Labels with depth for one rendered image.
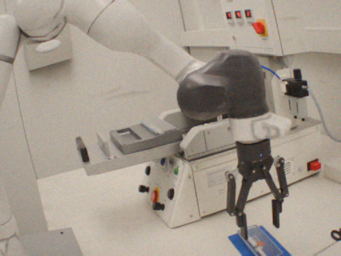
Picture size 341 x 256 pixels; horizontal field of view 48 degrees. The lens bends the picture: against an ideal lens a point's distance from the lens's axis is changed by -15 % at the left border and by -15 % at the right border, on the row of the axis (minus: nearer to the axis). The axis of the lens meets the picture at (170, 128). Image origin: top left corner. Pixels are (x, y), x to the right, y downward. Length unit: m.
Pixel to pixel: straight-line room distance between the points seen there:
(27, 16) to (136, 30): 0.24
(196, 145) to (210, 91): 0.34
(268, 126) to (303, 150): 0.49
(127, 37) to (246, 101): 0.26
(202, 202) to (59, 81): 1.68
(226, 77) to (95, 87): 1.94
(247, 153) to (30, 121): 1.98
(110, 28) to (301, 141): 0.71
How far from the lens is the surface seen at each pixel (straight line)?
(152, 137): 1.16
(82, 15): 0.85
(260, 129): 0.84
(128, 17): 0.84
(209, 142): 1.14
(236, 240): 1.06
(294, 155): 1.29
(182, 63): 0.94
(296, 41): 1.26
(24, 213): 2.85
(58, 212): 1.46
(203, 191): 1.17
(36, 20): 0.81
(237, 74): 0.82
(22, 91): 2.66
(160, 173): 1.30
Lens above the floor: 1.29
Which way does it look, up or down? 14 degrees down
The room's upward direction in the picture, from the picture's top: 10 degrees counter-clockwise
